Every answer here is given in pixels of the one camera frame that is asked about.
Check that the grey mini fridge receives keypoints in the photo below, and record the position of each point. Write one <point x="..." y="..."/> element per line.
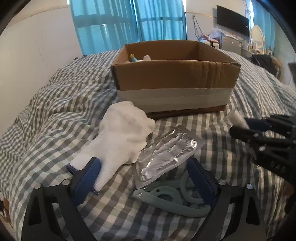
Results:
<point x="230" y="44"/>

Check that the left blue curtain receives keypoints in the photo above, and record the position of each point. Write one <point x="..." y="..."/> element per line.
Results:
<point x="104" y="25"/>

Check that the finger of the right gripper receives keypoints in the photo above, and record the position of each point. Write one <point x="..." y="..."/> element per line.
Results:
<point x="278" y="123"/>
<point x="257" y="140"/>

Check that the white oval mirror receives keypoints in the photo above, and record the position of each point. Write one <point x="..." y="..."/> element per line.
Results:
<point x="257" y="37"/>

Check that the clear plastic bag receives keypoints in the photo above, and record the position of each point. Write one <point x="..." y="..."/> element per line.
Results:
<point x="216" y="34"/>

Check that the silver foil blister pack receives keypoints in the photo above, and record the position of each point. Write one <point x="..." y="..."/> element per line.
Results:
<point x="164" y="154"/>

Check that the brown cardboard box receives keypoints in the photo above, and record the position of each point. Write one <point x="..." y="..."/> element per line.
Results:
<point x="174" y="77"/>

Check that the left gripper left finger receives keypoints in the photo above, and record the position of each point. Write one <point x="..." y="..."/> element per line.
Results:
<point x="40" y="222"/>

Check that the black wall television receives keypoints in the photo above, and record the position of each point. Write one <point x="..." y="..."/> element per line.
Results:
<point x="232" y="20"/>

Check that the white cream tube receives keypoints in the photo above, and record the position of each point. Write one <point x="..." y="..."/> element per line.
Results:
<point x="236" y="119"/>

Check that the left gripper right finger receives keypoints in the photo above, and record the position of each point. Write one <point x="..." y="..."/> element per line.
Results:
<point x="246" y="222"/>

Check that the blue curtain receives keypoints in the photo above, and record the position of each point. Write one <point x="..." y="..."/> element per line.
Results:
<point x="161" y="20"/>
<point x="104" y="25"/>
<point x="267" y="23"/>

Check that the white sock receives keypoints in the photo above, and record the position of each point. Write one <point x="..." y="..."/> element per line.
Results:
<point x="122" y="134"/>

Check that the right blue curtain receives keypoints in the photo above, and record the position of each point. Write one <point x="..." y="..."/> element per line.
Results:
<point x="161" y="20"/>

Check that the grey-green scissors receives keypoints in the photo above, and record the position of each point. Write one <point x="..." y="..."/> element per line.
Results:
<point x="173" y="196"/>

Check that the far blue curtain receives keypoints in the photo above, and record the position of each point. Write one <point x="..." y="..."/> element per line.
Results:
<point x="267" y="23"/>

